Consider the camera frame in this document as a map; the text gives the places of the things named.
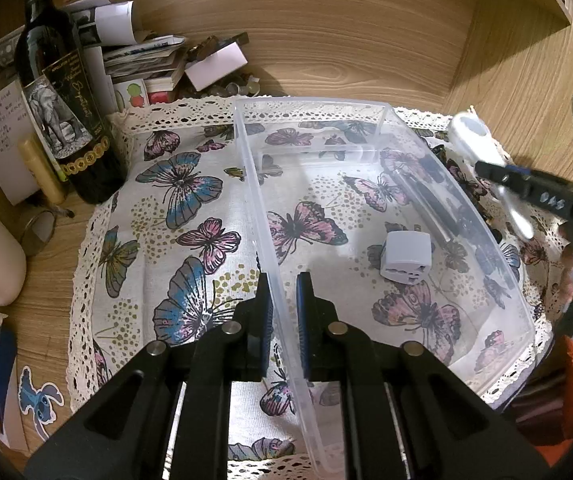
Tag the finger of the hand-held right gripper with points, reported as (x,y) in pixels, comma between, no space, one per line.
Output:
(541,192)

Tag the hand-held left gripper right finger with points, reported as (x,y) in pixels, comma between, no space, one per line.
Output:
(303,320)

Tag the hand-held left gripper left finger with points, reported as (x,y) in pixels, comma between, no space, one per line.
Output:
(267,320)

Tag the clear plastic storage box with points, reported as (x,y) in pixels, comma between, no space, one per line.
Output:
(266,240)

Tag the black pen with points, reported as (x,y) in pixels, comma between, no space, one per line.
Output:
(444,192)

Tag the white tube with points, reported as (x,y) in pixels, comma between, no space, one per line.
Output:
(466,130)

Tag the white plug adapter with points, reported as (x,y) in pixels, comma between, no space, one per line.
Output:
(406,255)

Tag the person's right hand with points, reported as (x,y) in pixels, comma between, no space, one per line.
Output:
(566,280)

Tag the butterfly print lace cloth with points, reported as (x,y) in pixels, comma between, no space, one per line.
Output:
(191,240)

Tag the pile of small metal bits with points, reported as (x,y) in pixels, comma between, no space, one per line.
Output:
(239,86)

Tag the blue cartoon sticker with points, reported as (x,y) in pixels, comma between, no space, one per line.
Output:
(36,400)

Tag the dark wine bottle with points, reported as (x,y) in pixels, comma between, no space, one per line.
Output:
(66,160)

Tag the white card box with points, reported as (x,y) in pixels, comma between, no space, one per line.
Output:
(214,67)

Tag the fruit print card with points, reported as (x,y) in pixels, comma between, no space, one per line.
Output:
(131,94)

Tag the blue paper sheet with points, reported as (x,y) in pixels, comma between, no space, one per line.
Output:
(4,375)

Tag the pale yellow stick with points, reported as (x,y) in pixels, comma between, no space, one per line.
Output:
(41,170)

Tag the stack of booklets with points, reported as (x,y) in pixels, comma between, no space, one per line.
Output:
(141,60)

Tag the handwritten white note paper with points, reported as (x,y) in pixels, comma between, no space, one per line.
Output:
(1,140)

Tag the rolled white papers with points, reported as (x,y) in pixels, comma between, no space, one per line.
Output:
(111,20)

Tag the rolled printed paper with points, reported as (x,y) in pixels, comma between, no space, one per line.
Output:
(1,52)

